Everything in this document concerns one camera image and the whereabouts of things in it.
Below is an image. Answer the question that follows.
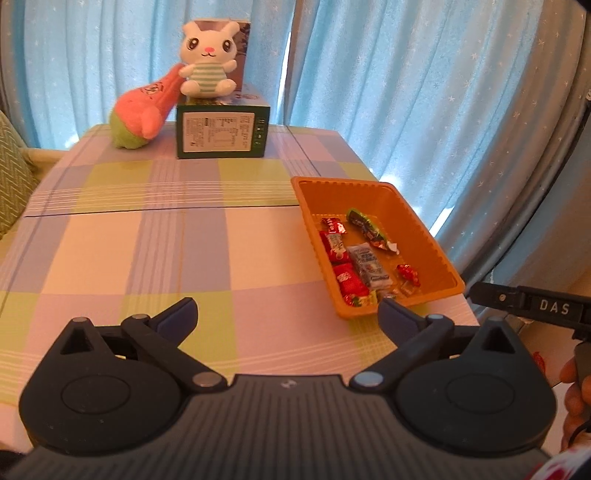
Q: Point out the green yellow candy packet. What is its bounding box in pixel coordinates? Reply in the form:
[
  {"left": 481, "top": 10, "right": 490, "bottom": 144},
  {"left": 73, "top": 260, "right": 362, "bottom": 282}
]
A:
[{"left": 342, "top": 290, "right": 397, "bottom": 308}]

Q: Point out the red candy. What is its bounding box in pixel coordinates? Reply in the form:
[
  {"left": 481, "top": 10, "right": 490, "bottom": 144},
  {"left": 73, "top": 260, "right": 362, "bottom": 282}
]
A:
[{"left": 396, "top": 264, "right": 421, "bottom": 288}]

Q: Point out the red snack packet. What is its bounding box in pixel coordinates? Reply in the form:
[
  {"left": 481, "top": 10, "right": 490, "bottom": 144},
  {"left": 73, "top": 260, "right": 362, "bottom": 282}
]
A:
[{"left": 332, "top": 263, "right": 370, "bottom": 297}]

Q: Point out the clear black snack packet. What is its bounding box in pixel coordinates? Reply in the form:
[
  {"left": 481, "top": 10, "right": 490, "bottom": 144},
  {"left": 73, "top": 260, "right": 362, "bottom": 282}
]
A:
[{"left": 346, "top": 243, "right": 393, "bottom": 290}]

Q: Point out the green snack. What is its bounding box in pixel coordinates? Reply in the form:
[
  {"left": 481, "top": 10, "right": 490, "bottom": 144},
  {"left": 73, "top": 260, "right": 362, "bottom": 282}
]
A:
[{"left": 346, "top": 208, "right": 400, "bottom": 255}]

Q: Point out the small red white packet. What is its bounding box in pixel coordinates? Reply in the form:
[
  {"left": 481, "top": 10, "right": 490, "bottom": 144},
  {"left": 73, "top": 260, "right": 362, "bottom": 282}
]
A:
[{"left": 322, "top": 217, "right": 346, "bottom": 235}]

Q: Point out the person's right hand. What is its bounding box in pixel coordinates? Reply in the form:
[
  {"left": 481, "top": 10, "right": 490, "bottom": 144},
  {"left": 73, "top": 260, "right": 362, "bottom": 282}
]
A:
[{"left": 560, "top": 358, "right": 591, "bottom": 451}]

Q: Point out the grey side curtain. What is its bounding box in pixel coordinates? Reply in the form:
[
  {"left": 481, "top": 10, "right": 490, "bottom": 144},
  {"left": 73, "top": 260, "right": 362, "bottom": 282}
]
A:
[{"left": 438, "top": 1, "right": 590, "bottom": 291}]

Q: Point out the orange plastic tray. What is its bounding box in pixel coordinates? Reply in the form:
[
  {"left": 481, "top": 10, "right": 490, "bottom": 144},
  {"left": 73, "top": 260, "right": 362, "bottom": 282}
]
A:
[{"left": 291, "top": 177, "right": 464, "bottom": 320}]

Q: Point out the checked pastel tablecloth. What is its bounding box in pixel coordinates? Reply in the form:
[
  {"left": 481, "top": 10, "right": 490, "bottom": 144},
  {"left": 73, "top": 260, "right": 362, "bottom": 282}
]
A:
[{"left": 1, "top": 125, "right": 474, "bottom": 451}]

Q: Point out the green zigzag cushion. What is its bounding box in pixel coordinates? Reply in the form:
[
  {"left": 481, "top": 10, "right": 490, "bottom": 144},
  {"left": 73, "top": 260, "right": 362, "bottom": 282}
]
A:
[{"left": 0, "top": 112, "right": 39, "bottom": 237}]

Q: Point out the dark green printed box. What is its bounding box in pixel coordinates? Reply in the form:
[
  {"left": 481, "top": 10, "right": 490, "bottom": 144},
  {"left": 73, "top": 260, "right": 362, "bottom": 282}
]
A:
[{"left": 175, "top": 84, "right": 270, "bottom": 159}]

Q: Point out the light blue star curtain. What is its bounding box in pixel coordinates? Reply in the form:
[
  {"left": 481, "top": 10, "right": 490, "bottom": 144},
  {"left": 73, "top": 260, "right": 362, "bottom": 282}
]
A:
[{"left": 0, "top": 0, "right": 546, "bottom": 232}]

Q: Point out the white bunny plush toy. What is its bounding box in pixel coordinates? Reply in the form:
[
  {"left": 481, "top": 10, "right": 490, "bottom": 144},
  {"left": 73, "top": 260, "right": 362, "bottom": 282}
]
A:
[{"left": 178, "top": 21, "right": 239, "bottom": 99}]

